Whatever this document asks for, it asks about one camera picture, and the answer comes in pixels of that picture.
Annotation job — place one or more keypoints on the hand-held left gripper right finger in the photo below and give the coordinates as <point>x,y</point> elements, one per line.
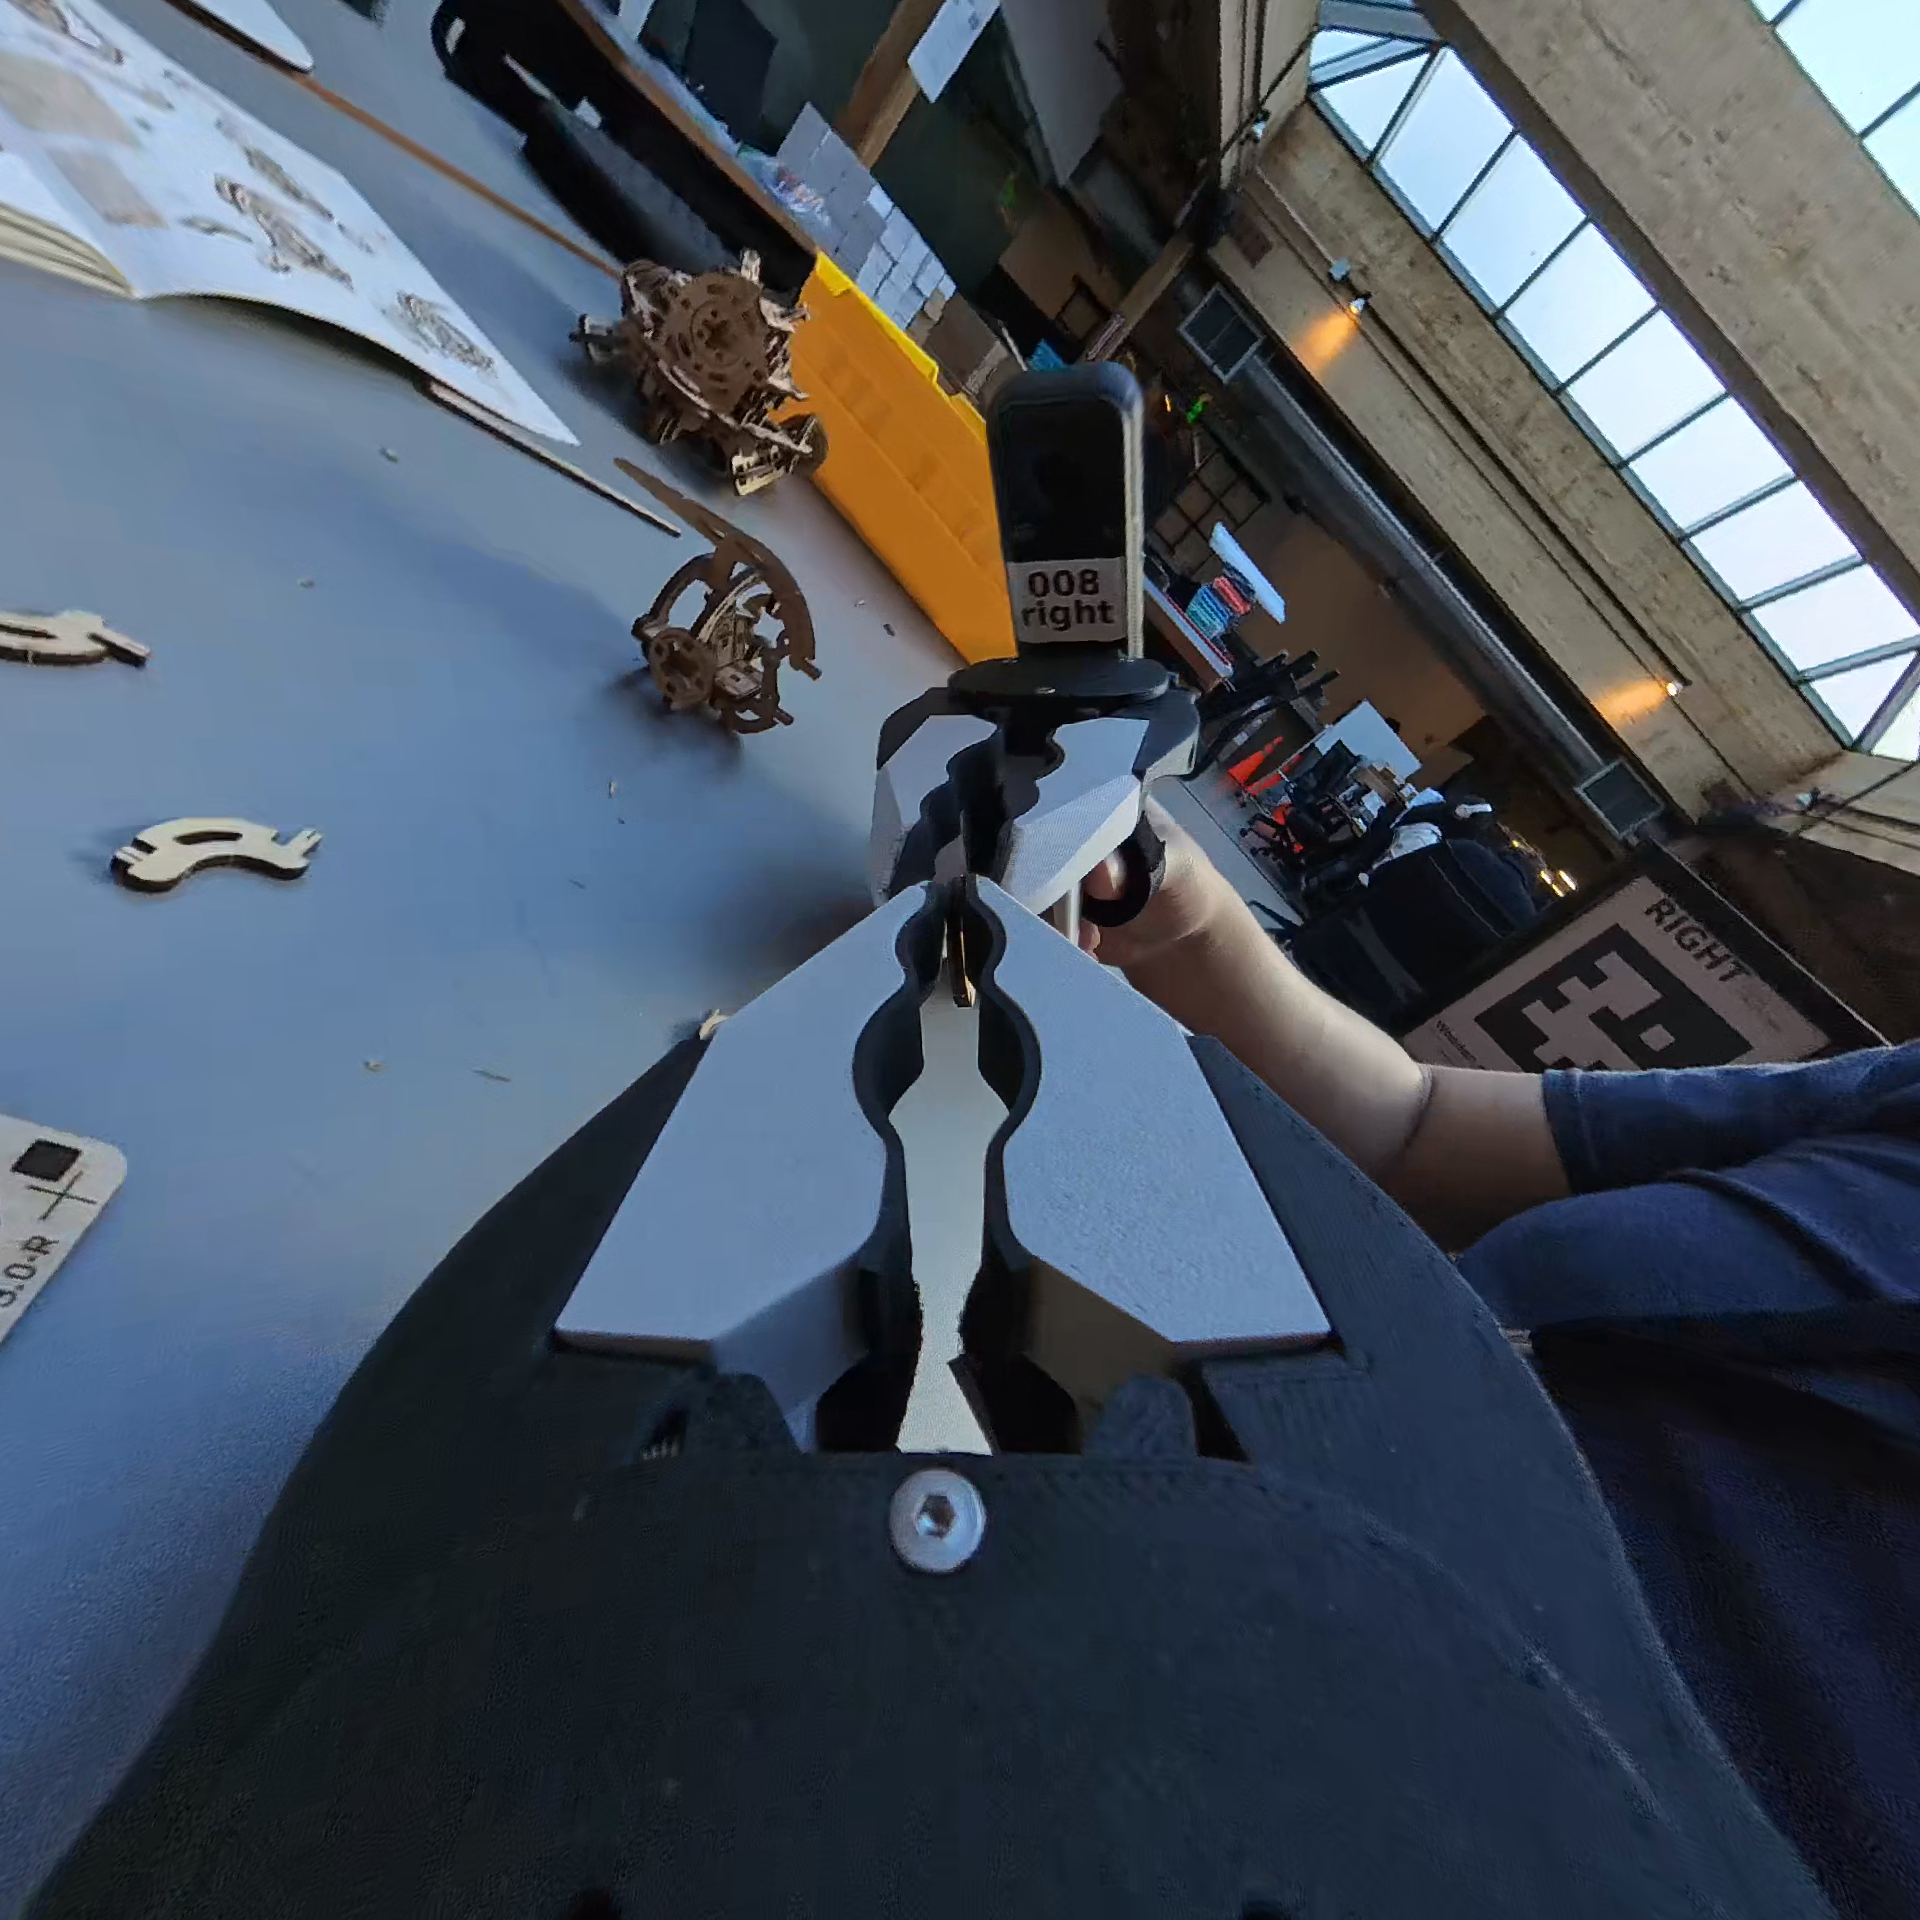
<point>1156,1200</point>

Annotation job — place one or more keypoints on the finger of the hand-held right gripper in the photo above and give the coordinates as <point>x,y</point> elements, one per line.
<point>913,825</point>
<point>1073,833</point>

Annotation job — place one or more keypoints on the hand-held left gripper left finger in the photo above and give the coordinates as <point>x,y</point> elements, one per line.
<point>734,1200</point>

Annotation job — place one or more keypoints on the person's right forearm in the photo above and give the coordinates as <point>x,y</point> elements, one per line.
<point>1320,1065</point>

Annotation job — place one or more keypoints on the large wooden gear model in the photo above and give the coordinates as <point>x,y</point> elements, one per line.
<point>705,368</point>

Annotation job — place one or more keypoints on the curved wooden model part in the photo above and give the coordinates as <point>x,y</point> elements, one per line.
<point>142,867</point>
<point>91,644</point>

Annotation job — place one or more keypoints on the person's right hand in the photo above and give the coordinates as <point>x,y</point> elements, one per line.
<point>1195,908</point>

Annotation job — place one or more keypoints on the orange traffic cone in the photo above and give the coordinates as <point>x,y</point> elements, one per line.
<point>1254,764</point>

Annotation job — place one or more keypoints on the small wooden gear assembly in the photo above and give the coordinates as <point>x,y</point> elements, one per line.
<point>720,660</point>

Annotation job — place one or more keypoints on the yellow plastic bin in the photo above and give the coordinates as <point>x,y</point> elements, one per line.
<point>901,451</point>

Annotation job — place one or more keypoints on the stack of small pale boxes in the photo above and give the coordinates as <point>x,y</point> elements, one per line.
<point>885,241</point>

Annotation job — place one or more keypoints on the black and white sign board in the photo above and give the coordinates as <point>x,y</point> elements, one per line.
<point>1622,1003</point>

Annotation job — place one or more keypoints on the thin wooden stick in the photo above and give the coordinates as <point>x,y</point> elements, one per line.
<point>557,458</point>

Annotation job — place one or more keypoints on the wooden tag card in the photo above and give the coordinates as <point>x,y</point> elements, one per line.
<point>54,1215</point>

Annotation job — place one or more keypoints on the printed instruction booklet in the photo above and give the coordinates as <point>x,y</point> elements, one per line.
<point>182,182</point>

